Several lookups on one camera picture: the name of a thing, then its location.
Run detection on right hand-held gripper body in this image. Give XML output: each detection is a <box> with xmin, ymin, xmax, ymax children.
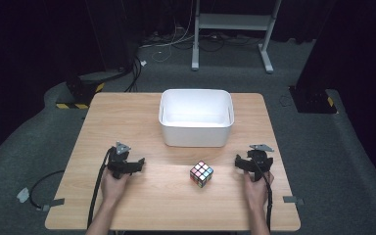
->
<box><xmin>245</xmin><ymin>144</ymin><xmax>274</xmax><ymax>182</ymax></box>

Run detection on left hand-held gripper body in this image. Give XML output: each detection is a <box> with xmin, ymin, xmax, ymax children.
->
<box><xmin>107</xmin><ymin>140</ymin><xmax>139</xmax><ymax>180</ymax></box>

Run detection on multicoloured puzzle cube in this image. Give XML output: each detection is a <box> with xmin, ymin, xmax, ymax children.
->
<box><xmin>189</xmin><ymin>160</ymin><xmax>214</xmax><ymax>189</ymax></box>

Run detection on white plastic bin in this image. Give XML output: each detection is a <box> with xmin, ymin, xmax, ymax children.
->
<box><xmin>158</xmin><ymin>88</ymin><xmax>235</xmax><ymax>148</ymax></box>

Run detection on person's left hand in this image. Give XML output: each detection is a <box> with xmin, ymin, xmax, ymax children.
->
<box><xmin>100</xmin><ymin>166</ymin><xmax>132</xmax><ymax>204</ymax></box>

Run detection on person's right hand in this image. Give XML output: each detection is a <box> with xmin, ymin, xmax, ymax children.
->
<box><xmin>243</xmin><ymin>169</ymin><xmax>275</xmax><ymax>205</ymax></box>

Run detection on black base with striped tape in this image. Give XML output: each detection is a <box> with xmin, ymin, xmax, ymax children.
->
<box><xmin>55</xmin><ymin>76</ymin><xmax>106</xmax><ymax>111</ymax></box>

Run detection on black base with yellow mark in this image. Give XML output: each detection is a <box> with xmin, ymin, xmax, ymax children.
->
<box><xmin>288</xmin><ymin>85</ymin><xmax>339</xmax><ymax>115</ymax></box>

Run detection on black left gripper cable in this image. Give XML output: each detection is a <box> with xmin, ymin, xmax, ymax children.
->
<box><xmin>86</xmin><ymin>146</ymin><xmax>117</xmax><ymax>229</ymax></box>

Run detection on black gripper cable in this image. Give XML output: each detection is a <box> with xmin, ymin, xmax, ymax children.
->
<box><xmin>86</xmin><ymin>146</ymin><xmax>117</xmax><ymax>229</ymax></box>
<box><xmin>254</xmin><ymin>159</ymin><xmax>274</xmax><ymax>232</ymax></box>

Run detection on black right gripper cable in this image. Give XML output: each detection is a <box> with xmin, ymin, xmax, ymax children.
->
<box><xmin>254</xmin><ymin>159</ymin><xmax>274</xmax><ymax>232</ymax></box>

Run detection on black cable with white plug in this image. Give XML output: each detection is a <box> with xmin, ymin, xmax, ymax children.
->
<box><xmin>16</xmin><ymin>169</ymin><xmax>67</xmax><ymax>210</ymax></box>

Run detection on white floor cable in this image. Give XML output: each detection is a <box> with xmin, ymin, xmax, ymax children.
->
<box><xmin>139</xmin><ymin>13</ymin><xmax>197</xmax><ymax>68</ymax></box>

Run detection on bundle of floor cables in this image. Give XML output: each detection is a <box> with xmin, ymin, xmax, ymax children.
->
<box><xmin>123</xmin><ymin>28</ymin><xmax>265</xmax><ymax>93</ymax></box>

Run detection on white metal stand frame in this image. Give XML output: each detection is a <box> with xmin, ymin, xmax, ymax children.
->
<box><xmin>191</xmin><ymin>0</ymin><xmax>282</xmax><ymax>74</ymax></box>

